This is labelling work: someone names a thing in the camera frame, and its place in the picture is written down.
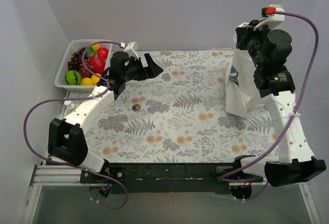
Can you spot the white plastic basket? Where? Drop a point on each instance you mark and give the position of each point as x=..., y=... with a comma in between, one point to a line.
x=74, y=46

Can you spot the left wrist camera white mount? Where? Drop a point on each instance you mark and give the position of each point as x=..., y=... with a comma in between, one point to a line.
x=130, y=49

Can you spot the white t-shirt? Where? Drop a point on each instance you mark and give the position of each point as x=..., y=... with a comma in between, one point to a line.
x=241, y=93

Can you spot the green toy watermelon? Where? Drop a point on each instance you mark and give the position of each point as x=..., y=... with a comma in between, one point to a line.
x=73, y=78

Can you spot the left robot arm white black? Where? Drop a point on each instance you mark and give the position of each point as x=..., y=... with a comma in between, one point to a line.
x=66, y=139

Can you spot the white pump bottle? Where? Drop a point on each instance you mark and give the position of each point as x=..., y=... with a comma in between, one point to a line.
x=70, y=106

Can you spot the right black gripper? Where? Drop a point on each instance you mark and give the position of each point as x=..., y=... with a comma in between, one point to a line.
x=243, y=37

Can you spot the purple toy grapes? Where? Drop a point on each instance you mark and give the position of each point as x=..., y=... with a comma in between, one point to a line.
x=76, y=63

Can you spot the floral patterned table mat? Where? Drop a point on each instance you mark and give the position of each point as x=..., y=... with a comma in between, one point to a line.
x=182, y=116

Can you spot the yellow toy lemon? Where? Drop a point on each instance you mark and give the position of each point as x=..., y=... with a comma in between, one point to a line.
x=87, y=82
x=96, y=47

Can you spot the red toy apple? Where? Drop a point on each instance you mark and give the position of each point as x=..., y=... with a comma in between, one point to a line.
x=102, y=51

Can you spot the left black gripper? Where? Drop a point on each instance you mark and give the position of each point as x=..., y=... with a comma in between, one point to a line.
x=145, y=68

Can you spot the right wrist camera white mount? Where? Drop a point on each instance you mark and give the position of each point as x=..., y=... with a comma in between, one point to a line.
x=271, y=19

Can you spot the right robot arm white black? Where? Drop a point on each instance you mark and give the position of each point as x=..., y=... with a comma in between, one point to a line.
x=268, y=50

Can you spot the orange toy fruit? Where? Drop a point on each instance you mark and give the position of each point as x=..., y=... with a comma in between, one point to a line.
x=95, y=78

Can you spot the yellow toy lemon bottom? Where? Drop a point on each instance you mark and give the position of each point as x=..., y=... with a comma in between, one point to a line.
x=87, y=82

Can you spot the yellow toy lemon top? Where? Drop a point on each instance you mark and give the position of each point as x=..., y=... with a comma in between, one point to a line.
x=96, y=47

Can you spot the red toy dragon fruit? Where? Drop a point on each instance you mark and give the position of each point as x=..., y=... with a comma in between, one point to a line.
x=97, y=63

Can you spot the small round brooch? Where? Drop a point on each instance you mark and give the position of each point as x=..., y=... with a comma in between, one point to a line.
x=136, y=107

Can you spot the aluminium frame rail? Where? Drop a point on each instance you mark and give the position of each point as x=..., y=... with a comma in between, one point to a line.
x=51, y=175

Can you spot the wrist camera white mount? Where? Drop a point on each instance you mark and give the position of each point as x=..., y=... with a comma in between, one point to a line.
x=130, y=49
x=271, y=19

